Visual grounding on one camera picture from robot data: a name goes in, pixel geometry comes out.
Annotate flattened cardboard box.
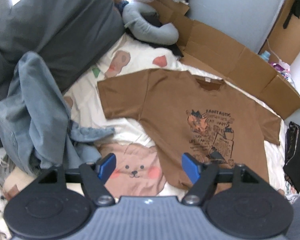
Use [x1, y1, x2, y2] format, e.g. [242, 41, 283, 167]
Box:
[150, 0, 300, 120]

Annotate purple plastic pack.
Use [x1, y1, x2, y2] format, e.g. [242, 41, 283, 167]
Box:
[270, 60, 290, 73]

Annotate black folded cloth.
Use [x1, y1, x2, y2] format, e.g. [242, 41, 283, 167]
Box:
[282, 121, 300, 193]

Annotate grey neck pillow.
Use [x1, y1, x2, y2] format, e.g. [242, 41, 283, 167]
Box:
[122, 0, 179, 46]

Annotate colourful plastic packets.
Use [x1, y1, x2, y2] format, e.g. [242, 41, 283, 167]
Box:
[266, 39, 283, 63]

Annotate tall cardboard box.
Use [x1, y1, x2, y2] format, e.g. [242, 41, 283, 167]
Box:
[259, 0, 300, 65]

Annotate blue-grey denim garment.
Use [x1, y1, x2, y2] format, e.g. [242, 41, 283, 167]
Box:
[0, 51, 115, 177]

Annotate cream bear printed blanket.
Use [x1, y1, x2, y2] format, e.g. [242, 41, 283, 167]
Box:
[2, 34, 298, 200]

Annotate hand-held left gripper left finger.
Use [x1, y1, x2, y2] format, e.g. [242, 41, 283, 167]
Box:
[37, 153, 117, 207]

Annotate grey upright mattress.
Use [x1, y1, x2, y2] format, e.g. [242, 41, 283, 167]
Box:
[187, 0, 294, 54]

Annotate small black cloth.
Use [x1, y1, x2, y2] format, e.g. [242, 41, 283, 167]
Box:
[140, 12, 184, 58]

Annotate brown printed t-shirt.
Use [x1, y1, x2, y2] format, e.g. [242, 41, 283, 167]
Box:
[97, 69, 283, 189]

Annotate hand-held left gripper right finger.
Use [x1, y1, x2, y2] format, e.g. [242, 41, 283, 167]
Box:
[181, 153, 262, 205]

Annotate black hanging strap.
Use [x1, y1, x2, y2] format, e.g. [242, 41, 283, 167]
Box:
[282, 0, 300, 29]

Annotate dark grey pillow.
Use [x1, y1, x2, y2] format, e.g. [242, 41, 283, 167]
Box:
[0, 0, 125, 150]

